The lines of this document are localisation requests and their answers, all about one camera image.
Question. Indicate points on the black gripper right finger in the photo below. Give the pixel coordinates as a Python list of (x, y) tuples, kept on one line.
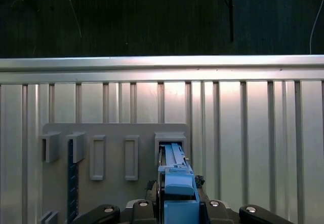
[(263, 215)]

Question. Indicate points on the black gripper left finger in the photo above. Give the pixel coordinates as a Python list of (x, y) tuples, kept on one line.
[(108, 212)]

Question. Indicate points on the grey parts rack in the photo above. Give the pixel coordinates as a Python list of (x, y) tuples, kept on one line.
[(114, 153)]

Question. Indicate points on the hard disk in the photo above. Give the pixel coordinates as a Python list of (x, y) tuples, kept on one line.
[(177, 183)]

